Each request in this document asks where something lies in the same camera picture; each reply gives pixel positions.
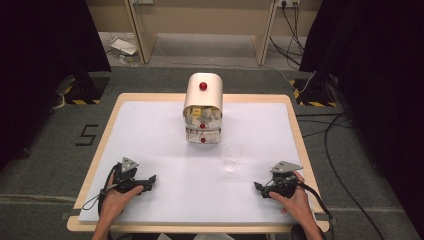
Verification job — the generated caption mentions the clear plastic bag with cardboard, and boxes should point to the clear plastic bag with cardboard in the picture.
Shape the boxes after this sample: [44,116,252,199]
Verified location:
[109,36,143,68]

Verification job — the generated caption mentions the white cable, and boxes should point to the white cable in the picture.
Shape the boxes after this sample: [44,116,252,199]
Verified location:
[49,93,68,113]

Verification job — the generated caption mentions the black floor cables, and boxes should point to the black floor cables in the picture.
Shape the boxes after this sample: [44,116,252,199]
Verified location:
[269,3,388,240]

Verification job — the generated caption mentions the white foam mat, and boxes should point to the white foam mat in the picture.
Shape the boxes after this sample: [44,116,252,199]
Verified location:
[78,100,317,225]

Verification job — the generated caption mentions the clear glass cup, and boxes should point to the clear glass cup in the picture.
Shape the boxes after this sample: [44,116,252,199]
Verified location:
[221,142,242,173]

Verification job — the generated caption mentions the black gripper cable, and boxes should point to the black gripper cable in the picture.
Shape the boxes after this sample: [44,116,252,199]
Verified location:
[295,181,335,234]
[81,162,120,216]

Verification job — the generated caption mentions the black curtain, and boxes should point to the black curtain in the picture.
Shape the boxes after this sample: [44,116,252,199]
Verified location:
[298,0,424,231]
[0,0,112,173]

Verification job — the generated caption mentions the light wooden desk frame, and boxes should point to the light wooden desk frame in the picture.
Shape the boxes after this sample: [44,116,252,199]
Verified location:
[123,0,279,67]

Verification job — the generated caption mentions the person's left hand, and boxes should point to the person's left hand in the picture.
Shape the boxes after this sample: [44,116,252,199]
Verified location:
[99,172,145,224]

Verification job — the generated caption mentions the person's right hand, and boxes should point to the person's right hand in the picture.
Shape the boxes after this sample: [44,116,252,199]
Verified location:
[268,170,316,228]

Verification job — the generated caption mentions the white drawer cabinet red knobs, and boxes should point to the white drawer cabinet red knobs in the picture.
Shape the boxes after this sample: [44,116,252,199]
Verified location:
[182,72,224,145]

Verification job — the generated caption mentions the black yellow striped stand base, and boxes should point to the black yellow striped stand base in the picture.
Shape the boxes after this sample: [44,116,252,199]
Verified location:
[289,71,339,108]
[54,71,112,106]

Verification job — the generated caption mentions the wooden table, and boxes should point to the wooden table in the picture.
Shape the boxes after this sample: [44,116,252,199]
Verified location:
[66,92,331,234]

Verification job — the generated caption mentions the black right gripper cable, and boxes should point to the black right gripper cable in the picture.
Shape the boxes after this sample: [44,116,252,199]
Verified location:
[295,181,335,234]

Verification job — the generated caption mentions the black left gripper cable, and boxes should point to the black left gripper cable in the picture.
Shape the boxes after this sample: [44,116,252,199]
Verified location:
[81,162,120,216]

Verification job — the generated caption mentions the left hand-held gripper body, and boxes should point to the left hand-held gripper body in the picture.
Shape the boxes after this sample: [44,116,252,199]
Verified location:
[114,156,152,195]

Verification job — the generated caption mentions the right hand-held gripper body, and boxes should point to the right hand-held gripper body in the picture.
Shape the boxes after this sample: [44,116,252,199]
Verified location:
[265,160,304,199]

